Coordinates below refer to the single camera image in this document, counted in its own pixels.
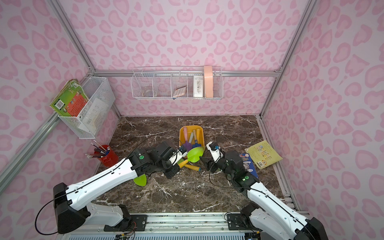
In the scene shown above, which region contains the green shovel yellow handle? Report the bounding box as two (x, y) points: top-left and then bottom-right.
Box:
(179, 147), (205, 168)

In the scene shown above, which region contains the blue shovel wooden handle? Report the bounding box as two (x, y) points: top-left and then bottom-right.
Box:
(193, 129), (202, 148)

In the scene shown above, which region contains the purple shovel pink handle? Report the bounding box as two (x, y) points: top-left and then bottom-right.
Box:
(183, 127), (193, 152)

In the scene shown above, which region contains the light blue shovel white handle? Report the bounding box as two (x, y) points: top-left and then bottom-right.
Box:
(189, 132), (194, 144)

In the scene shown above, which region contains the green shovel blue-tipped handle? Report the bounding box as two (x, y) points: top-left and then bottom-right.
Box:
(178, 160), (201, 172)

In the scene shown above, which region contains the green shovel under left arm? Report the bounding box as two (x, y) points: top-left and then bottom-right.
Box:
(134, 174), (147, 187)

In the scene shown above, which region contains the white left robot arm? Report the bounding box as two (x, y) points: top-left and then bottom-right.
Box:
(50, 142), (188, 234)

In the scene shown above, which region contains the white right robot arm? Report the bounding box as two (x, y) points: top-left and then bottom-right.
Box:
(200, 150), (328, 240)

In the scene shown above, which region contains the orange storage box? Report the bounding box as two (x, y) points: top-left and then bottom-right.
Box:
(179, 125), (205, 147)

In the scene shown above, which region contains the pink box on shelf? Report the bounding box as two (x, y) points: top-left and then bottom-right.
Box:
(204, 65), (214, 98)

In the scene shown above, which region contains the white box on shelf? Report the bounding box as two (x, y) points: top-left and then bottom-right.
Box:
(193, 75), (204, 98)

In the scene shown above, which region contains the blue comic book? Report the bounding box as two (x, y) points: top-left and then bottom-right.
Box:
(240, 154), (259, 178)

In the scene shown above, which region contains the yellow-green paper booklet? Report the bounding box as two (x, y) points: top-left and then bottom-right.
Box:
(245, 141), (283, 170)

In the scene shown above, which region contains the red pen cup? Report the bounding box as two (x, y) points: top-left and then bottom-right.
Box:
(94, 145), (119, 167)

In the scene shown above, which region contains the white paper in basket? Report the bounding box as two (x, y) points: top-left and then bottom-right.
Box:
(79, 99), (109, 136)

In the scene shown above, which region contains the small calculator on shelf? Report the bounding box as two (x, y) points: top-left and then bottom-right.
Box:
(172, 86), (187, 98)

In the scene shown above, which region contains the green red book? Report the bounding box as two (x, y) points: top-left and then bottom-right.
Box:
(50, 79), (89, 117)

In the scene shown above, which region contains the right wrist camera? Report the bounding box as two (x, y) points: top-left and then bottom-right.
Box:
(206, 141), (224, 163)

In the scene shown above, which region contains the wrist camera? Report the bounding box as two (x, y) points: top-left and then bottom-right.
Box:
(169, 146), (188, 166)
(206, 141), (224, 163)

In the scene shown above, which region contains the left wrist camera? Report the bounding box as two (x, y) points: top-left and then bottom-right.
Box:
(169, 146), (188, 166)

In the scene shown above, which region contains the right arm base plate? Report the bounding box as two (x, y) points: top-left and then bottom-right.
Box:
(224, 212), (256, 231)

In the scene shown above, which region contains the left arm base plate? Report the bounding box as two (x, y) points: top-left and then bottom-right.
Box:
(104, 215), (148, 233)

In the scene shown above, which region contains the white mesh wall basket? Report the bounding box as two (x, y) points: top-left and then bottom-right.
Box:
(59, 77), (116, 139)

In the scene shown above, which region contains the white wire wall shelf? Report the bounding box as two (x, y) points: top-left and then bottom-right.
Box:
(131, 66), (224, 100)

